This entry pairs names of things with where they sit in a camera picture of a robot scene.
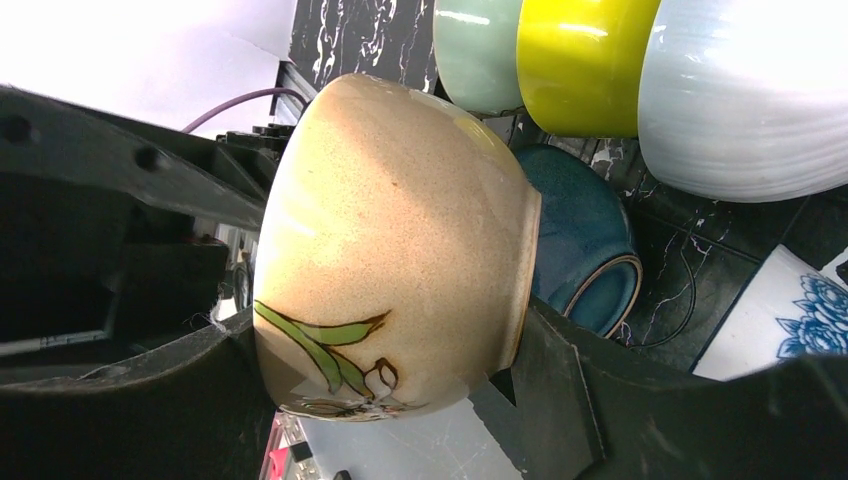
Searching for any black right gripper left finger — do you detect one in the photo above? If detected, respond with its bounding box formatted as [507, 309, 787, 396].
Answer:
[1, 310, 275, 479]

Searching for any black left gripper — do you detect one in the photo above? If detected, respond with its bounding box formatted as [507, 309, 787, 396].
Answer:
[1, 86, 292, 385]

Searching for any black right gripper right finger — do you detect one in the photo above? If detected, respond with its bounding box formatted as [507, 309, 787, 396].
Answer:
[491, 299, 847, 479]

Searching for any dark blue beige bowl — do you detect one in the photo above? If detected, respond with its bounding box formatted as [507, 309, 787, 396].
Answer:
[514, 144, 643, 337]

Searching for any blue patterned bowl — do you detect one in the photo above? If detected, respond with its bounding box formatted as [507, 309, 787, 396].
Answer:
[693, 245, 847, 381]

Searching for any cream white bowl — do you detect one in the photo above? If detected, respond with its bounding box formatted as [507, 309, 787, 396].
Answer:
[252, 73, 541, 422]

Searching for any yellow green bowl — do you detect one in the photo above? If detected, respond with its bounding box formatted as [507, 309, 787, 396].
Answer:
[516, 0, 660, 137]

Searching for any dark striped white bowl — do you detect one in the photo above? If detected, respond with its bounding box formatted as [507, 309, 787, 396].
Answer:
[638, 1, 847, 203]

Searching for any pale green bowl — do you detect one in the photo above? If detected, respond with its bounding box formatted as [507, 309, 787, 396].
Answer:
[432, 0, 524, 118]

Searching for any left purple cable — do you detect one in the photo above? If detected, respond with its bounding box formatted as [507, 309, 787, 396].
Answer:
[180, 87, 311, 135]

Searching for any black wire dish rack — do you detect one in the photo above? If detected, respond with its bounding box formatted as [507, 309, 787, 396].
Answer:
[486, 115, 847, 370]

